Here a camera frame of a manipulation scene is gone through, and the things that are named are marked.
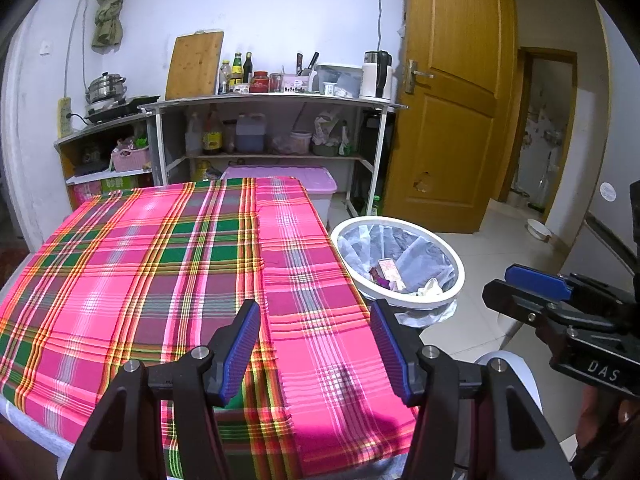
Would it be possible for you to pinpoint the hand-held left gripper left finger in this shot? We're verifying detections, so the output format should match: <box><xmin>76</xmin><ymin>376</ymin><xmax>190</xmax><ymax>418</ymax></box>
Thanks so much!
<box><xmin>60</xmin><ymin>300</ymin><xmax>262</xmax><ymax>480</ymax></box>

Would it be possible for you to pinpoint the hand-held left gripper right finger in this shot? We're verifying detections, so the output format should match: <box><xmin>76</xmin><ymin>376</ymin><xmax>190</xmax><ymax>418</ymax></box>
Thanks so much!
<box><xmin>369</xmin><ymin>299</ymin><xmax>576</xmax><ymax>480</ymax></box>

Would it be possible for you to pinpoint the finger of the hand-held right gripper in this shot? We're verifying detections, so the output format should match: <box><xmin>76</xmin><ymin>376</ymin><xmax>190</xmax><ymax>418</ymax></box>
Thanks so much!
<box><xmin>504</xmin><ymin>263</ymin><xmax>576</xmax><ymax>301</ymax></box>
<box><xmin>481</xmin><ymin>279</ymin><xmax>571</xmax><ymax>333</ymax></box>

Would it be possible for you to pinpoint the white trash bin with liner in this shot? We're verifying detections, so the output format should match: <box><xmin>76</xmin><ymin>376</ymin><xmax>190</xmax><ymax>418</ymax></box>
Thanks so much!
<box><xmin>334</xmin><ymin>220</ymin><xmax>461</xmax><ymax>330</ymax></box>

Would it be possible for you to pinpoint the person's right hand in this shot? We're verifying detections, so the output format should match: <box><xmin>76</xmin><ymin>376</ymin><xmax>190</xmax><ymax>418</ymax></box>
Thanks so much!
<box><xmin>575</xmin><ymin>385</ymin><xmax>640</xmax><ymax>461</ymax></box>

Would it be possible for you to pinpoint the white floor bowl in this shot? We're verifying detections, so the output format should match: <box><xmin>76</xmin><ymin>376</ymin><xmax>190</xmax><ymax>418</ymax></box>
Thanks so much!
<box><xmin>526</xmin><ymin>219</ymin><xmax>553</xmax><ymax>242</ymax></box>

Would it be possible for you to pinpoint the pink green plaid tablecloth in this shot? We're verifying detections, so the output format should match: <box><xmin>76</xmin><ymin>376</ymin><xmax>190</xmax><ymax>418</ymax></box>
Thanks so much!
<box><xmin>0</xmin><ymin>176</ymin><xmax>421</xmax><ymax>480</ymax></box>

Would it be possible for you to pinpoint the yellow wooden door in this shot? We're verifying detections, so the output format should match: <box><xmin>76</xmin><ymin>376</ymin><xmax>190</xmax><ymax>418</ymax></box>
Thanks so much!
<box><xmin>382</xmin><ymin>0</ymin><xmax>516</xmax><ymax>235</ymax></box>

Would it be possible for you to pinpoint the pink lid storage box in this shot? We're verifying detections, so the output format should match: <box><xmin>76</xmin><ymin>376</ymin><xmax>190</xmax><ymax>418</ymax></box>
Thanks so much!
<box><xmin>220</xmin><ymin>166</ymin><xmax>337</xmax><ymax>231</ymax></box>

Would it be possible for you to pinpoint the green printed package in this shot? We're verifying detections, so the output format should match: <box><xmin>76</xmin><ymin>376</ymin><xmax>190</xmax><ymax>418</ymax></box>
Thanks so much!
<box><xmin>102</xmin><ymin>172</ymin><xmax>141</xmax><ymax>192</ymax></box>

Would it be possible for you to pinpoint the dark liquid plastic jug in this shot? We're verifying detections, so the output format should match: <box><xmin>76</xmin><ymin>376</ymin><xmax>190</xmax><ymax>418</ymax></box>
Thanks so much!
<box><xmin>235</xmin><ymin>112</ymin><xmax>266</xmax><ymax>153</ymax></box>

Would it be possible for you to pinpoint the yellow label oil bottle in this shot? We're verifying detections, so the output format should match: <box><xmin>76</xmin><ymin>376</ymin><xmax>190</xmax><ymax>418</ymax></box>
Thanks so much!
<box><xmin>201</xmin><ymin>105</ymin><xmax>223</xmax><ymax>156</ymax></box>

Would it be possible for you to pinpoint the large clear plastic bottle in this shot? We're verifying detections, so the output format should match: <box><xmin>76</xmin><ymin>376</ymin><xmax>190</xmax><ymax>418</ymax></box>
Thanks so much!
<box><xmin>185</xmin><ymin>112</ymin><xmax>203</xmax><ymax>157</ymax></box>

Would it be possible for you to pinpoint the pink printed package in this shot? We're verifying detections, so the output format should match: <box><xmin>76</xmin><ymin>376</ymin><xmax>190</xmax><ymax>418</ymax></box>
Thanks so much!
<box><xmin>67</xmin><ymin>182</ymin><xmax>106</xmax><ymax>211</ymax></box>

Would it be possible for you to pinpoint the pink plastic basket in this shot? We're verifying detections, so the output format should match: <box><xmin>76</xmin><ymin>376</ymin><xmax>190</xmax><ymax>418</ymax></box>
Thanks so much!
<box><xmin>110</xmin><ymin>146</ymin><xmax>152</xmax><ymax>172</ymax></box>

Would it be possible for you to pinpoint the bundle of plastic bags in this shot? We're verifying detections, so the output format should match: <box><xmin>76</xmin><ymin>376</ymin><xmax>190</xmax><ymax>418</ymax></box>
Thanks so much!
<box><xmin>312</xmin><ymin>115</ymin><xmax>353</xmax><ymax>157</ymax></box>

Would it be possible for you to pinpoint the grey metal shelf unit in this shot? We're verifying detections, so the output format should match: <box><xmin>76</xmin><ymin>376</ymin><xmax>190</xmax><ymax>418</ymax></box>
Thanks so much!
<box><xmin>137</xmin><ymin>92</ymin><xmax>408</xmax><ymax>216</ymax></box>

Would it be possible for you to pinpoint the small wooden cabinet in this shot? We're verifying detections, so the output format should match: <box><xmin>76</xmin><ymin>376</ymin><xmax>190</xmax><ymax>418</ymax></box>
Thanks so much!
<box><xmin>54</xmin><ymin>112</ymin><xmax>161</xmax><ymax>211</ymax></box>

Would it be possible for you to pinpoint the white electric kettle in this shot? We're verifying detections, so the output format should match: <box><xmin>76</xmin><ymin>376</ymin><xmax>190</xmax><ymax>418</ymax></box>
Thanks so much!
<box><xmin>359</xmin><ymin>50</ymin><xmax>393</xmax><ymax>100</ymax></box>

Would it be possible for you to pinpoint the black induction cooker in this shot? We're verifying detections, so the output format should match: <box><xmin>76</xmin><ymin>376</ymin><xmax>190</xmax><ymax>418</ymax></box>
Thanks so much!
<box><xmin>84</xmin><ymin>95</ymin><xmax>162</xmax><ymax>123</ymax></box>

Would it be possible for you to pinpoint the pink knife holder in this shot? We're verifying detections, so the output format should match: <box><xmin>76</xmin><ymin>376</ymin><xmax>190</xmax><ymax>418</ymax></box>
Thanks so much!
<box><xmin>281</xmin><ymin>74</ymin><xmax>312</xmax><ymax>94</ymax></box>

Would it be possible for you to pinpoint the clear plastic storage container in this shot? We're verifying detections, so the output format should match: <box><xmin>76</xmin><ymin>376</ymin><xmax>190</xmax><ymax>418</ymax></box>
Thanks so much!
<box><xmin>314</xmin><ymin>63</ymin><xmax>365</xmax><ymax>98</ymax></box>

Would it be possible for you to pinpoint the wooden cutting board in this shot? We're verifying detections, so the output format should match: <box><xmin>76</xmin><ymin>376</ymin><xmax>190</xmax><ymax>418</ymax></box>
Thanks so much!
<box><xmin>165</xmin><ymin>30</ymin><xmax>225</xmax><ymax>101</ymax></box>

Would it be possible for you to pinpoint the yellow power strip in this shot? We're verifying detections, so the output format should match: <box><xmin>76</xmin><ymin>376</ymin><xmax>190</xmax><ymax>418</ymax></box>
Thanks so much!
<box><xmin>57</xmin><ymin>97</ymin><xmax>72</xmax><ymax>138</ymax></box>

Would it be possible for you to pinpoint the steel cooking pot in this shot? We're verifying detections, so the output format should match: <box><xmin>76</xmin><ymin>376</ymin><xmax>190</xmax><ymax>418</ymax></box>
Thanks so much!
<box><xmin>85</xmin><ymin>72</ymin><xmax>127</xmax><ymax>103</ymax></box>

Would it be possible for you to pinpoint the green hanging cloth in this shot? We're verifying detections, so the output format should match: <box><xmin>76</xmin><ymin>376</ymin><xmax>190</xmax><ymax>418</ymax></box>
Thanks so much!
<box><xmin>91</xmin><ymin>0</ymin><xmax>126</xmax><ymax>51</ymax></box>

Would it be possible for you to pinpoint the metal door handle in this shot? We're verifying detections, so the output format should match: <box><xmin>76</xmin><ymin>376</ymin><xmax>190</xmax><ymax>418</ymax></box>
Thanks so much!
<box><xmin>405</xmin><ymin>59</ymin><xmax>435</xmax><ymax>93</ymax></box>

